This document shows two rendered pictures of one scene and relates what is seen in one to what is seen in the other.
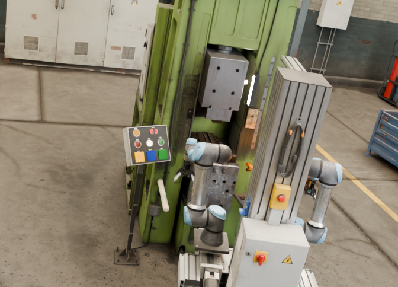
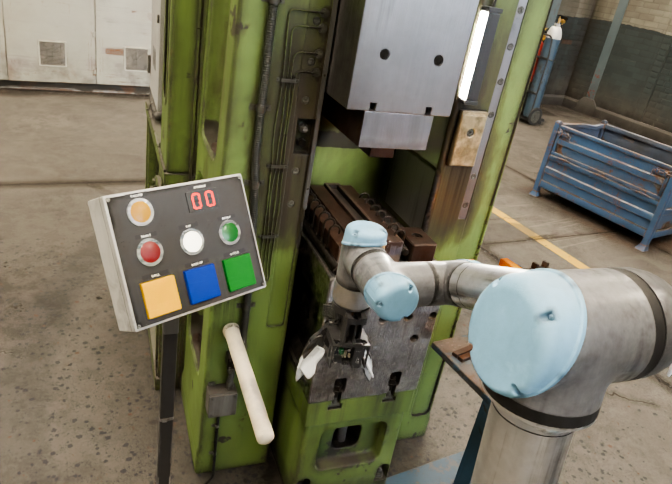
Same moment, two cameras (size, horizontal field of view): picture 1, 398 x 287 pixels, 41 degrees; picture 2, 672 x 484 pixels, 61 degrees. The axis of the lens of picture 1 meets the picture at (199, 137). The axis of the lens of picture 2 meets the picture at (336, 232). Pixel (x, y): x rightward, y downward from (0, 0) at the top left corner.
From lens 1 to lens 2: 2.69 m
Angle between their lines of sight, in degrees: 11
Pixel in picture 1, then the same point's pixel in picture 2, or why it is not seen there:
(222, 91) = (410, 56)
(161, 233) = (243, 446)
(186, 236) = (311, 458)
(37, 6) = not seen: outside the picture
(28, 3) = not seen: outside the picture
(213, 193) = (380, 349)
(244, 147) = (443, 216)
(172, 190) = (265, 346)
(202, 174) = (546, 464)
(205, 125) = (330, 167)
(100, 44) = (86, 46)
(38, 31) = not seen: outside the picture
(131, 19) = (135, 0)
